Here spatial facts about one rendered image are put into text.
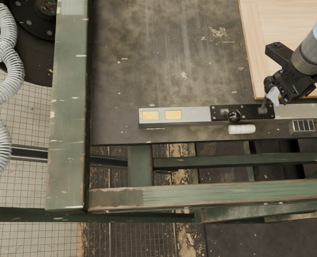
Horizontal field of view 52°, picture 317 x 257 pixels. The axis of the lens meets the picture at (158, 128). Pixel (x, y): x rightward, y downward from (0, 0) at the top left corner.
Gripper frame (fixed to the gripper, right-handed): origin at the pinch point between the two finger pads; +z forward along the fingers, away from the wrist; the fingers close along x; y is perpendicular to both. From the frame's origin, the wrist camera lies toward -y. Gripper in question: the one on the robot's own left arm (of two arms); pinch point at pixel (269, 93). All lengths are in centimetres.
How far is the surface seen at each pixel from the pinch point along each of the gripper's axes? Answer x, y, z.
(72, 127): -56, -12, 2
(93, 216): -65, 4, 68
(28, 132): -151, -213, 431
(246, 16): 13.6, -32.6, 9.6
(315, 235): 61, 64, 140
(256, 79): 4.6, -9.0, 9.8
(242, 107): -6.3, -0.8, 6.9
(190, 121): -23.0, -3.2, 7.9
